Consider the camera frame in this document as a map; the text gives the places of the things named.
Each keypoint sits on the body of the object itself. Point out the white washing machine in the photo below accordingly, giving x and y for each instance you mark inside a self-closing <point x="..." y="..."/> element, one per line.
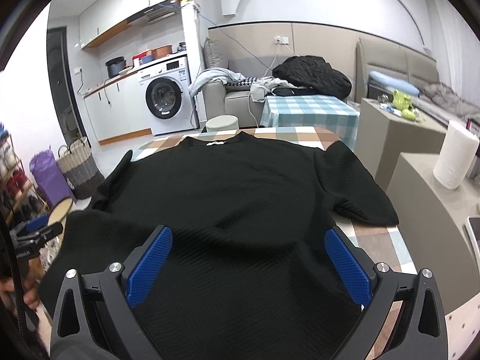
<point x="165" y="88"/>

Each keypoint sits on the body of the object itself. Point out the yarn rack shelf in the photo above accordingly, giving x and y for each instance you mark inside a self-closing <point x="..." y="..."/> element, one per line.
<point x="20" y="198"/>

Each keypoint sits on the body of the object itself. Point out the round white stool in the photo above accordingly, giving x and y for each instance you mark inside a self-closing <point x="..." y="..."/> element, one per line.
<point x="222" y="123"/>

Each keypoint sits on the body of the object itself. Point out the black knit sweater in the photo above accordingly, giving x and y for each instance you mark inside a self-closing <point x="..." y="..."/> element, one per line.
<point x="248" y="276"/>

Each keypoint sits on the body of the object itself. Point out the checkered tablecloth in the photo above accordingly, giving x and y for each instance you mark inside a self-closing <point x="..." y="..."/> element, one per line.
<point x="380" y="243"/>

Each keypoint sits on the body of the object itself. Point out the white paper towel roll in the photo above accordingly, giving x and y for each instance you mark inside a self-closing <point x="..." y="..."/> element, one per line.
<point x="456" y="155"/>

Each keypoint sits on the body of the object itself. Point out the light blue pillow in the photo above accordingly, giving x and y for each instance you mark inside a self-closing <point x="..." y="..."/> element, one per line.
<point x="391" y="83"/>

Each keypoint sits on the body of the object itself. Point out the blue plaid side table cloth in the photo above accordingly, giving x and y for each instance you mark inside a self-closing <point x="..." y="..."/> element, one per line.
<point x="313" y="110"/>

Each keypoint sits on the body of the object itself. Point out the white kitchen cabinets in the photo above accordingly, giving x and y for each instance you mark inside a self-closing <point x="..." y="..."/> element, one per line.
<point x="117" y="109"/>

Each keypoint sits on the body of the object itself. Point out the black cooking pot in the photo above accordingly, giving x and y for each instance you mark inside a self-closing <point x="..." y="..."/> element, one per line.
<point x="115" y="66"/>

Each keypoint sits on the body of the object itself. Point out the black quilted jacket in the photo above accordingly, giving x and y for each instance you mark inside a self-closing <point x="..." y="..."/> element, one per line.
<point x="314" y="72"/>

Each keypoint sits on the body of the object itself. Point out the grey sofa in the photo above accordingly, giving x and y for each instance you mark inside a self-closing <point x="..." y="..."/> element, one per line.
<point x="233" y="100"/>

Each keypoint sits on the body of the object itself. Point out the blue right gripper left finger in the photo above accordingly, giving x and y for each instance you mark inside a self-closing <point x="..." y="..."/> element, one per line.
<point x="143" y="265"/>

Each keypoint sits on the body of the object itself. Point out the purple bag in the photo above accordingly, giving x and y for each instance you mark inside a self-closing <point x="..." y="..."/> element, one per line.
<point x="49" y="178"/>

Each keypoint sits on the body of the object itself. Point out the green toy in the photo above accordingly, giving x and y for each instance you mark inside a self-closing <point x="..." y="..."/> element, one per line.
<point x="402" y="106"/>

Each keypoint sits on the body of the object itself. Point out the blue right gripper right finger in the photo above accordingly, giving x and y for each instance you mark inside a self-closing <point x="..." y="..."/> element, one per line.
<point x="353" y="265"/>

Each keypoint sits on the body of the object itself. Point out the woven laundry basket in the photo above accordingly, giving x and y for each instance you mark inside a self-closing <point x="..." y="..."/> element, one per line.
<point x="79" y="168"/>

